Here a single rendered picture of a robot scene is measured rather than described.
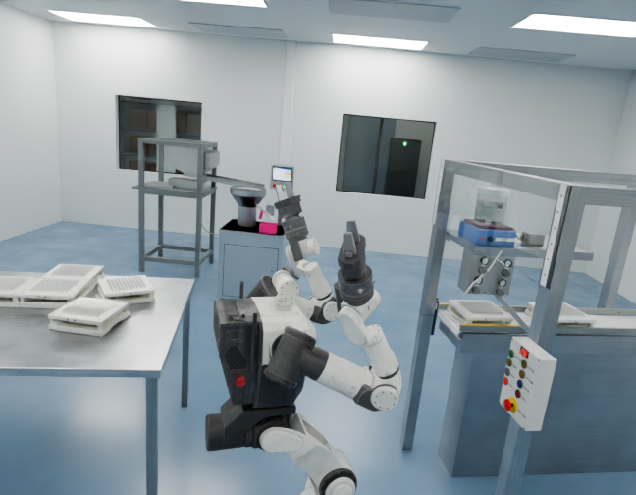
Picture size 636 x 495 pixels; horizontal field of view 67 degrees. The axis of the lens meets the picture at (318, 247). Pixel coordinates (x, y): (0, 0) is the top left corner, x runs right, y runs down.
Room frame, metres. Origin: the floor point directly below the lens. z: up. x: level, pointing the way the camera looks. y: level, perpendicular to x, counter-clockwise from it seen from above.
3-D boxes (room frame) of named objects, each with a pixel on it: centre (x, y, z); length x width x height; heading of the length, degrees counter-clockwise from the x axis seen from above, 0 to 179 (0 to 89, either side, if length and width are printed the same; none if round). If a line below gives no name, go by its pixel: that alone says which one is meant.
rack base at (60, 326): (2.02, 1.01, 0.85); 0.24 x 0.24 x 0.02; 85
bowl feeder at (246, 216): (4.77, 0.68, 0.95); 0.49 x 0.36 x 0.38; 88
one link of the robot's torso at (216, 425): (1.40, 0.18, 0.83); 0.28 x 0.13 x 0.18; 108
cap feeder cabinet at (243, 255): (4.71, 0.64, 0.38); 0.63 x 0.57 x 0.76; 88
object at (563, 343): (2.44, -1.37, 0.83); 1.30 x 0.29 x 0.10; 100
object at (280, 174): (4.85, 0.42, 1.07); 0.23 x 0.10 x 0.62; 88
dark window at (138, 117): (7.34, 2.51, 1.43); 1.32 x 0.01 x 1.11; 88
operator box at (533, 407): (1.47, -0.74, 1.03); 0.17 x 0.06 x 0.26; 10
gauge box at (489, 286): (2.22, -0.82, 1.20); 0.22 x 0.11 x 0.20; 100
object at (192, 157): (5.27, 1.38, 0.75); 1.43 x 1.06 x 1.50; 88
